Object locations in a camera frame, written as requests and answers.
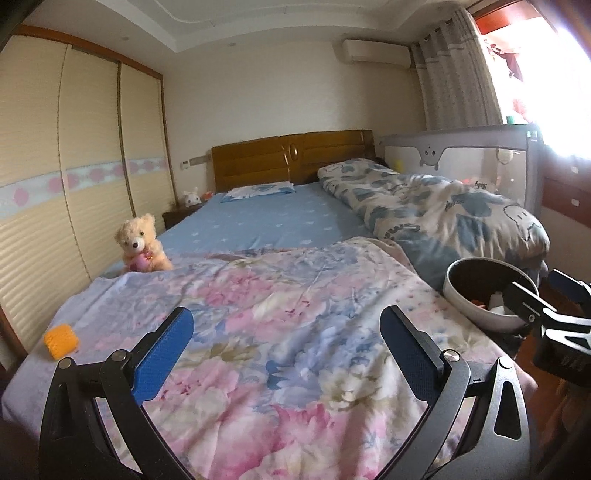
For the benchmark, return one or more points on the orange ridged toy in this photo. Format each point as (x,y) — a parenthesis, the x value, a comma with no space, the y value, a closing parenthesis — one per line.
(60,341)

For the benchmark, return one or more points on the wooden bed headboard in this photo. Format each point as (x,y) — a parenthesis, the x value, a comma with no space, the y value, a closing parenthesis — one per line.
(258,161)

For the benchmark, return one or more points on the blue bed sheet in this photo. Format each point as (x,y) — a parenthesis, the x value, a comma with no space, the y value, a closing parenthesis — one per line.
(258,226)

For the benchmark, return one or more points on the wooden dresser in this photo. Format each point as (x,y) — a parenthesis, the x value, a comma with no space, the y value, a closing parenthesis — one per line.
(568,184)

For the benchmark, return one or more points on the beige teddy bear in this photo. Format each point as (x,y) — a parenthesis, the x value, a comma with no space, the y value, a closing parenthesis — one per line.
(136,235)

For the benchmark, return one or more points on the cream sliding door wardrobe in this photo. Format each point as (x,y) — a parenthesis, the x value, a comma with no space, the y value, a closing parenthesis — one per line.
(46,161)

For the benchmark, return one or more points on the pink floral blanket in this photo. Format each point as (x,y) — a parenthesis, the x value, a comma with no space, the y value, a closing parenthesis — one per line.
(277,332)

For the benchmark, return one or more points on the grey curtain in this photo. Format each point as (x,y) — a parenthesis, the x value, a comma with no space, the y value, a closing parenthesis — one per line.
(452,78)

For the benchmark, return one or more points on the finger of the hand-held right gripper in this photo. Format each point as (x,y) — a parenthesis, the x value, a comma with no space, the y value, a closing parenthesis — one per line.
(526,300)
(568,284)

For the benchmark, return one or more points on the dark wooden nightstand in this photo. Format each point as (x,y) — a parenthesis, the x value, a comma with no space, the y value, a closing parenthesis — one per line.
(178,216)

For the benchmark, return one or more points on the white rabbit plush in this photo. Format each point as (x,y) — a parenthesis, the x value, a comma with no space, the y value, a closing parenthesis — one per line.
(191,198)

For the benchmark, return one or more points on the white air conditioner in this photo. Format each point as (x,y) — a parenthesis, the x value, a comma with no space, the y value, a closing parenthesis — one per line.
(374,53)

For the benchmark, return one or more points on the blue patterned pillow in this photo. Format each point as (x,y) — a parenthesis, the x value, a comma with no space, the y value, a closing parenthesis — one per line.
(258,190)

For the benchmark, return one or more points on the white blue patterned quilt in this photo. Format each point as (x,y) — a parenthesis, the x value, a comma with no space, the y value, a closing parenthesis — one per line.
(438,212)

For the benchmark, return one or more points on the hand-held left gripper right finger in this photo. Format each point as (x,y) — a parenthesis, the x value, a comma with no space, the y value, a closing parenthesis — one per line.
(408,350)

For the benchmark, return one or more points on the bright window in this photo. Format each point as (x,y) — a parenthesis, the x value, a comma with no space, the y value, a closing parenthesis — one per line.
(554,92)

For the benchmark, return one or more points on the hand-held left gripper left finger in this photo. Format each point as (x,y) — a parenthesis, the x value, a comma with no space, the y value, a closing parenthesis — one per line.
(159,355)

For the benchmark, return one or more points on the grey mesh bed rail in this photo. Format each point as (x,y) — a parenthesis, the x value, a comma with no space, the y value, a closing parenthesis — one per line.
(461,157)

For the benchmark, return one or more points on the white bin with dark inside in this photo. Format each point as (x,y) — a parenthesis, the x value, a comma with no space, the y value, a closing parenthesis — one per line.
(466,286)

